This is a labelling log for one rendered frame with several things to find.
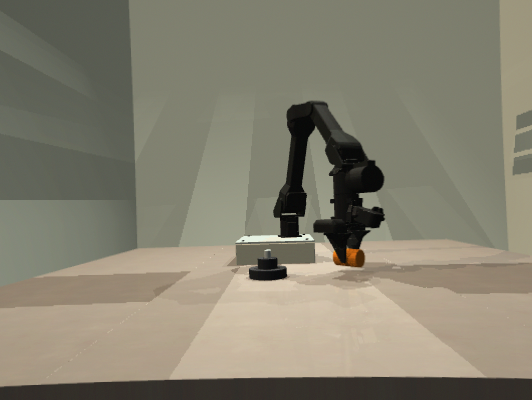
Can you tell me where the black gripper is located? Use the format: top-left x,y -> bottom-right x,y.
313,194 -> 370,263

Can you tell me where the orange knob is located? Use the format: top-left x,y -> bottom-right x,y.
333,249 -> 365,267

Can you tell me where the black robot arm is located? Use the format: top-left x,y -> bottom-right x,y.
273,101 -> 385,238

